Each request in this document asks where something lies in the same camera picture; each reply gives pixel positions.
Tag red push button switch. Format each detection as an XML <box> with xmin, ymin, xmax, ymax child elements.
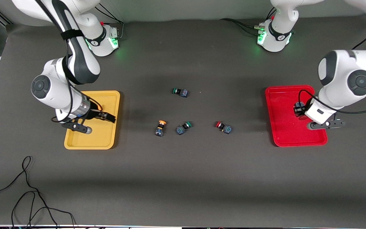
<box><xmin>215</xmin><ymin>121</ymin><xmax>233</xmax><ymax>135</ymax></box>
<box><xmin>294</xmin><ymin>102</ymin><xmax>309</xmax><ymax>121</ymax></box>

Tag yellow push button switch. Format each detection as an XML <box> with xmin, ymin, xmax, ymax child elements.
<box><xmin>154</xmin><ymin>120</ymin><xmax>167</xmax><ymax>137</ymax></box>

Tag yellow plastic tray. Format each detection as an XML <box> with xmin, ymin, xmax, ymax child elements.
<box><xmin>64</xmin><ymin>91</ymin><xmax>121</xmax><ymax>150</ymax></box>

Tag red plastic tray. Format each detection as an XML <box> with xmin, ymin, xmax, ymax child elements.
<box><xmin>265</xmin><ymin>85</ymin><xmax>328</xmax><ymax>147</ymax></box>

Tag dark grey table mat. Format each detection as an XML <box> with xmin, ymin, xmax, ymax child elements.
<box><xmin>0</xmin><ymin>13</ymin><xmax>366</xmax><ymax>227</ymax></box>

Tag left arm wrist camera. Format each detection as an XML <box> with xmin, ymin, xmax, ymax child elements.
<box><xmin>307</xmin><ymin>119</ymin><xmax>346</xmax><ymax>131</ymax></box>

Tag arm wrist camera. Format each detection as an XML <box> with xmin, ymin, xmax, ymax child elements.
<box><xmin>62</xmin><ymin>120</ymin><xmax>93</xmax><ymax>135</ymax></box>
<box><xmin>307</xmin><ymin>119</ymin><xmax>346</xmax><ymax>131</ymax></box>

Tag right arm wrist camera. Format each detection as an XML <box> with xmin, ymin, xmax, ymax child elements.
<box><xmin>62</xmin><ymin>120</ymin><xmax>93</xmax><ymax>135</ymax></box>

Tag green push button switch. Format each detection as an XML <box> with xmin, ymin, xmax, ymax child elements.
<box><xmin>172</xmin><ymin>87</ymin><xmax>189</xmax><ymax>98</ymax></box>
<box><xmin>175</xmin><ymin>121</ymin><xmax>193</xmax><ymax>135</ymax></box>

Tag black right arm base cables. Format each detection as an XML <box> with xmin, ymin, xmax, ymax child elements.
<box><xmin>94</xmin><ymin>3</ymin><xmax>125</xmax><ymax>42</ymax></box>

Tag black arm base cables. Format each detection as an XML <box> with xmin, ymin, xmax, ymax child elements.
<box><xmin>220</xmin><ymin>6</ymin><xmax>277</xmax><ymax>36</ymax></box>
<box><xmin>94</xmin><ymin>3</ymin><xmax>125</xmax><ymax>42</ymax></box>

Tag thin black loose cable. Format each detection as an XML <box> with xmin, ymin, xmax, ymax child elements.
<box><xmin>0</xmin><ymin>156</ymin><xmax>76</xmax><ymax>229</ymax></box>

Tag black left arm base cables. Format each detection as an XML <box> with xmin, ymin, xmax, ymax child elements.
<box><xmin>220</xmin><ymin>6</ymin><xmax>277</xmax><ymax>36</ymax></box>

